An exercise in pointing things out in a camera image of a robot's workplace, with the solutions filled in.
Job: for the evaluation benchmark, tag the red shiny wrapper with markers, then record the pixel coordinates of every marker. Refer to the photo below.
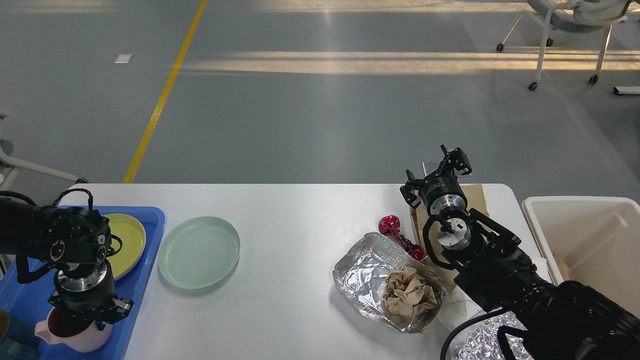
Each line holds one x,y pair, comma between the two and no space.
390,226

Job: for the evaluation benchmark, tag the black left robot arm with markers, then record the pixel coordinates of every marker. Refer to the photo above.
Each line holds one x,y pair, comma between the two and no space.
76,244

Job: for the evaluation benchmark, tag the teal cup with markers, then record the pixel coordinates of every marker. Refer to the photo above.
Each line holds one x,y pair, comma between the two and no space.
17,338

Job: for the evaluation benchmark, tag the yellow plate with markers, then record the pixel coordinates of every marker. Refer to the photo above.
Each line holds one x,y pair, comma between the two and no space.
133,242

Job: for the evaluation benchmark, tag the white plastic bin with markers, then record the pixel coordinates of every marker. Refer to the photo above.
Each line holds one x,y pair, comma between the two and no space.
594,240

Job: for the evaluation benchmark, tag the pink mug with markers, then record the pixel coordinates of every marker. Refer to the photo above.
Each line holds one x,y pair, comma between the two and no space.
81,335

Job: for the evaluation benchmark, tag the mint green plate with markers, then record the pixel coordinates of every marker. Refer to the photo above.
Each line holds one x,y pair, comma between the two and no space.
199,253

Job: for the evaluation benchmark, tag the white floor tag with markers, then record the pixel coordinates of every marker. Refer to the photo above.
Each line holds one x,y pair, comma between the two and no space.
122,59

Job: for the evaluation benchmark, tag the crumpled brown paper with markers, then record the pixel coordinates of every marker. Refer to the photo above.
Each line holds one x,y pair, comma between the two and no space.
407,294

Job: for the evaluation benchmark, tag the crumpled foil tray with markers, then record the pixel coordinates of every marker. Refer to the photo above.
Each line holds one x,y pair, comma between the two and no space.
480,341

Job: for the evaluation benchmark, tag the white chair base left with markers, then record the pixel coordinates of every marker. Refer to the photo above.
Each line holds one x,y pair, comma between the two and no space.
12,166

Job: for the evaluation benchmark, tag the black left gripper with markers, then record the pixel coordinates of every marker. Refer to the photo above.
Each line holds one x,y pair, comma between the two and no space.
92,296

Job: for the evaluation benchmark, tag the aluminium foil tray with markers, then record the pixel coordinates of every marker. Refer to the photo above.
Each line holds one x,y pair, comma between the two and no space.
361,276

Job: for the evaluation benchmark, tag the white rolling chair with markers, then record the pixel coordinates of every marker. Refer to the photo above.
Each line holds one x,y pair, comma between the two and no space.
571,16

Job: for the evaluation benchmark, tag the white bar on floor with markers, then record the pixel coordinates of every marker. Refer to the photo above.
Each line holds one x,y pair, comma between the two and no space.
626,90

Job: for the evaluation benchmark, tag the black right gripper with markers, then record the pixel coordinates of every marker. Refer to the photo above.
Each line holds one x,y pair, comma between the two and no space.
440,191

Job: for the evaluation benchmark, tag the blue plastic tray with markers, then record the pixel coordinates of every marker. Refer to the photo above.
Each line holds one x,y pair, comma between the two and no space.
30,301

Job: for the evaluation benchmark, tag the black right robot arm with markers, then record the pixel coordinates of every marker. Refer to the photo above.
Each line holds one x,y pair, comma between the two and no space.
569,321

